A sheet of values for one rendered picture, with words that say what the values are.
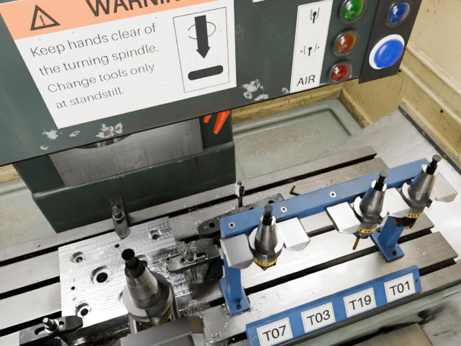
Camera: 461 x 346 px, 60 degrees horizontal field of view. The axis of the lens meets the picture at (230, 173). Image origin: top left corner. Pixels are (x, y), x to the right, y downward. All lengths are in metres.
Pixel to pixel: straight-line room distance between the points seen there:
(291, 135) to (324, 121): 0.19
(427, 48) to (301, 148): 0.65
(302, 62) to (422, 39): 1.16
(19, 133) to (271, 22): 0.22
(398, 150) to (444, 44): 0.38
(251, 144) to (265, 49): 1.47
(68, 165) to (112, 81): 0.97
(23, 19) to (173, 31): 0.10
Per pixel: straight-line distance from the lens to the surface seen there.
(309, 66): 0.39
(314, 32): 0.37
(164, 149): 1.30
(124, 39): 0.32
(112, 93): 0.34
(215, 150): 1.39
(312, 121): 1.94
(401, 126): 1.62
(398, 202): 0.87
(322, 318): 1.02
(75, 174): 1.32
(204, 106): 0.37
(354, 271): 1.12
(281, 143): 1.82
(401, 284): 1.09
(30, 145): 0.37
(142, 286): 0.51
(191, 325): 0.56
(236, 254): 0.75
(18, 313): 1.19
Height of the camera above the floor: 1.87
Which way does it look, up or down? 50 degrees down
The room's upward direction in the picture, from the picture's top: 3 degrees counter-clockwise
